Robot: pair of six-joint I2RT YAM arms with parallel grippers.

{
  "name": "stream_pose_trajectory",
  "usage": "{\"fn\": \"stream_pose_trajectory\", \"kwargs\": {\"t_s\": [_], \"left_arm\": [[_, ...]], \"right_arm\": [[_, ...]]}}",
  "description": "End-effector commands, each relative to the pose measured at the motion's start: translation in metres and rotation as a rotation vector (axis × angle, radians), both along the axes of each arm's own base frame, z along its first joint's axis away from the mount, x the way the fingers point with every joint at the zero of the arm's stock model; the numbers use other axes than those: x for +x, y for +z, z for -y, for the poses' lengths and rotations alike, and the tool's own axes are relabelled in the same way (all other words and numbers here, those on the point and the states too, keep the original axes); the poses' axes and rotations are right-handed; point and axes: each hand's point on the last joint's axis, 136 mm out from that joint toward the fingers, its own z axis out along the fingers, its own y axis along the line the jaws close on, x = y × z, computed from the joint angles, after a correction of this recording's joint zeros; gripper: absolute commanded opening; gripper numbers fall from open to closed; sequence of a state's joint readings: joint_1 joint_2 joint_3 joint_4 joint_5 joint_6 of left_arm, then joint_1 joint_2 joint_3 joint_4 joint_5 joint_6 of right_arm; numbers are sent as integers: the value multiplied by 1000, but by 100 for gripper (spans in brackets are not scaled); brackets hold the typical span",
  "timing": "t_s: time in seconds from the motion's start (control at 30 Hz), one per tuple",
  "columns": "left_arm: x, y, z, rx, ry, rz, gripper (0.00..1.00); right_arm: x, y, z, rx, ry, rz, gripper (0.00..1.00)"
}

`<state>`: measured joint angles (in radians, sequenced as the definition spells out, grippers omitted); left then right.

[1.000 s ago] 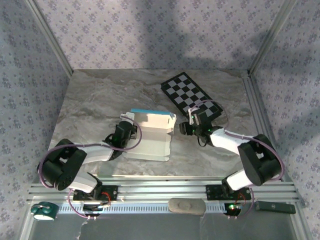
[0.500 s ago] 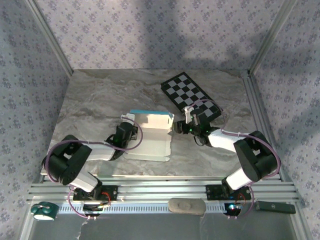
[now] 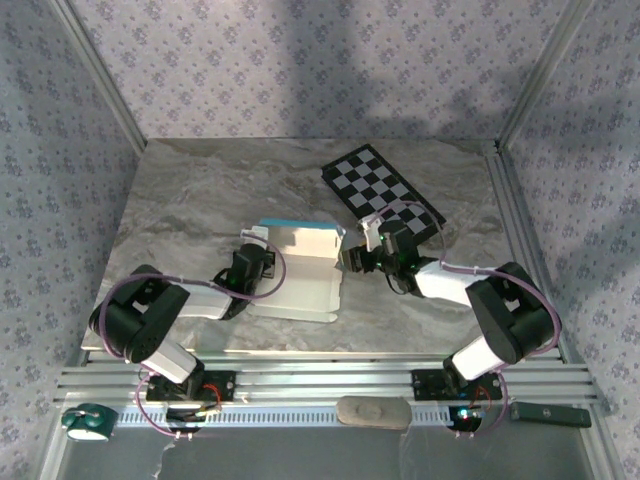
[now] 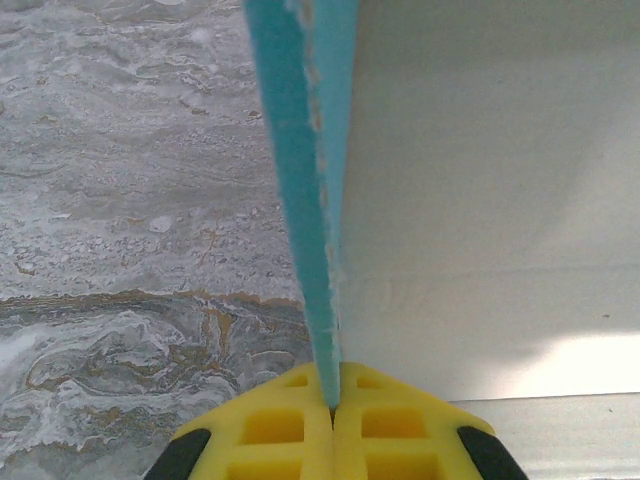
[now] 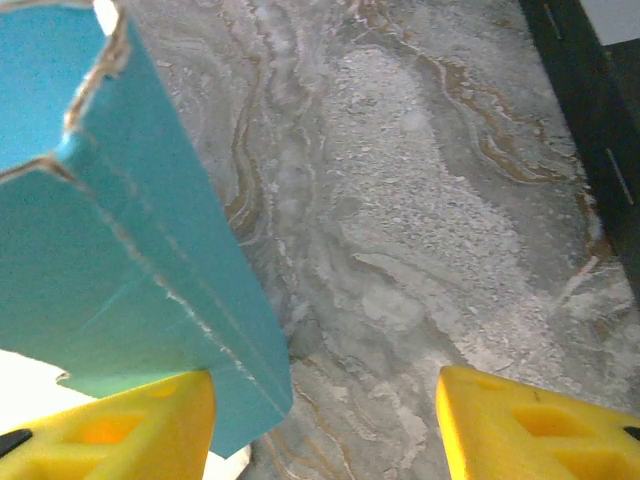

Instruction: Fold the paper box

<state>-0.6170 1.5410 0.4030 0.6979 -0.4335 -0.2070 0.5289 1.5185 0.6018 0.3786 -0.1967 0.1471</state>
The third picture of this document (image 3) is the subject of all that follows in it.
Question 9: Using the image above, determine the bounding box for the white and blue paper box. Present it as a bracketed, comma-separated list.
[249, 217, 349, 324]

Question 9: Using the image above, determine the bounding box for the black and white checkerboard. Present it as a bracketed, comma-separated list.
[319, 143, 447, 244]

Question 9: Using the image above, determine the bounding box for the grey oval pad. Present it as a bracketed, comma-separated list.
[334, 395, 414, 430]

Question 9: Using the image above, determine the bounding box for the green tape roll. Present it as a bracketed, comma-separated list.
[60, 403, 120, 443]

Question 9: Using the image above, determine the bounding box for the black rectangular bar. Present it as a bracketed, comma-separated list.
[509, 401, 593, 429]

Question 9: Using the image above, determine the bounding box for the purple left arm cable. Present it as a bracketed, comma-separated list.
[98, 238, 287, 442]

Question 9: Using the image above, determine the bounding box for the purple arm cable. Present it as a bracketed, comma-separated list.
[372, 200, 562, 441]
[98, 238, 287, 442]

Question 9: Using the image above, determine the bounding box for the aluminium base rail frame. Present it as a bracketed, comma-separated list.
[53, 349, 611, 416]

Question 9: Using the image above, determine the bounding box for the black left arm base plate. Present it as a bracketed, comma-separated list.
[144, 369, 237, 404]

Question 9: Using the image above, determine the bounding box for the aluminium side rail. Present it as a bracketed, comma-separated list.
[482, 141, 569, 361]

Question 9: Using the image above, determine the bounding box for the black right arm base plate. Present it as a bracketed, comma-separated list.
[410, 368, 504, 402]

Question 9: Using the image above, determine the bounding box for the white slotted cable duct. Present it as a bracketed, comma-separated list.
[117, 405, 456, 429]

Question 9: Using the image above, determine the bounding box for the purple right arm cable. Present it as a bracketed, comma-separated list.
[372, 200, 562, 441]

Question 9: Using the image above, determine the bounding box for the aluminium right corner post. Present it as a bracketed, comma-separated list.
[497, 0, 596, 151]

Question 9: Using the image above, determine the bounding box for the aluminium corner post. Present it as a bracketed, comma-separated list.
[497, 0, 596, 151]
[49, 0, 149, 151]

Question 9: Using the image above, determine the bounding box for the aluminium left corner post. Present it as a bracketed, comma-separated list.
[49, 0, 149, 151]

